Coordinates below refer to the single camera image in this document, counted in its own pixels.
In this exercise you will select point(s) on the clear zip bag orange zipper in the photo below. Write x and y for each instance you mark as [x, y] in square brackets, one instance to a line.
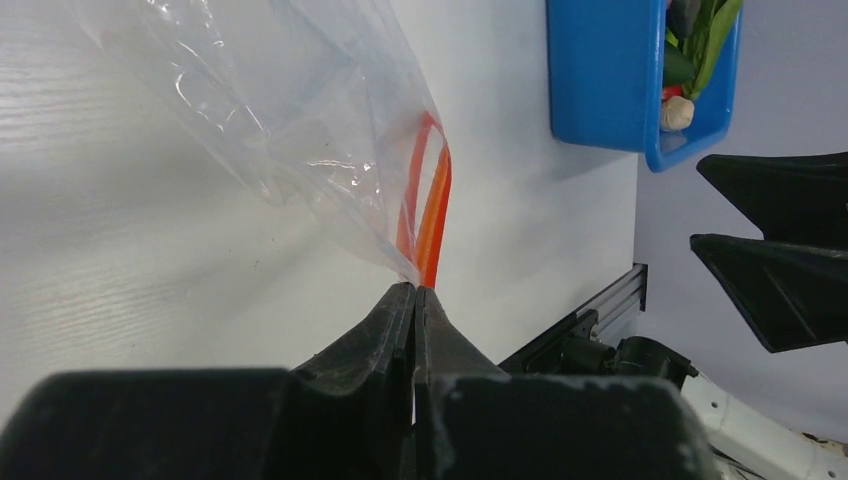
[323, 99]

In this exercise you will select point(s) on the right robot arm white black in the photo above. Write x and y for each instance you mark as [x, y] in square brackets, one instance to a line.
[745, 441]

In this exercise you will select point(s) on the white garlic bulb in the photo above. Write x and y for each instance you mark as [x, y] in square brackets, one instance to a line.
[677, 114]

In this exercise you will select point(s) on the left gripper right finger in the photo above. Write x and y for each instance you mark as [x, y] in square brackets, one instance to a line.
[475, 421]

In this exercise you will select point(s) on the blue plastic bin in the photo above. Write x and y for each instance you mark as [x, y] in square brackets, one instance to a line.
[605, 63]

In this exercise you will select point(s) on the green leafy vegetable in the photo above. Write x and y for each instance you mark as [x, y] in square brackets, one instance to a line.
[695, 34]

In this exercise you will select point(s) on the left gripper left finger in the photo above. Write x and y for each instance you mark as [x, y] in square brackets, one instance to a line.
[343, 414]

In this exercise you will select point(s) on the aluminium table edge rail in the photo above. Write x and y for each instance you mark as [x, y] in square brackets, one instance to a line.
[606, 318]

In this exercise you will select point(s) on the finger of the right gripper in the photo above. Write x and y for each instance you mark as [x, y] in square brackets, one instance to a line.
[792, 296]
[790, 199]

